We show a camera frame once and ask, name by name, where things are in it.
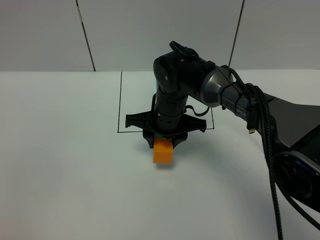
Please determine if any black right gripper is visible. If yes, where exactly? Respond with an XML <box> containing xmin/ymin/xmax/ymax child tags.
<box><xmin>125</xmin><ymin>92</ymin><xmax>207</xmax><ymax>149</ymax></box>

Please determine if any black braided cable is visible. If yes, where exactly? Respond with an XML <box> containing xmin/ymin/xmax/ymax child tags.
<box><xmin>219</xmin><ymin>65</ymin><xmax>320</xmax><ymax>240</ymax></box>

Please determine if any orange cube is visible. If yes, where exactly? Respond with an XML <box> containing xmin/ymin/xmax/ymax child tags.
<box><xmin>153</xmin><ymin>137</ymin><xmax>174</xmax><ymax>165</ymax></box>

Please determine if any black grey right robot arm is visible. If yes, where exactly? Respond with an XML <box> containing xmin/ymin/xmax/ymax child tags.
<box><xmin>125</xmin><ymin>41</ymin><xmax>320</xmax><ymax>211</ymax></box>

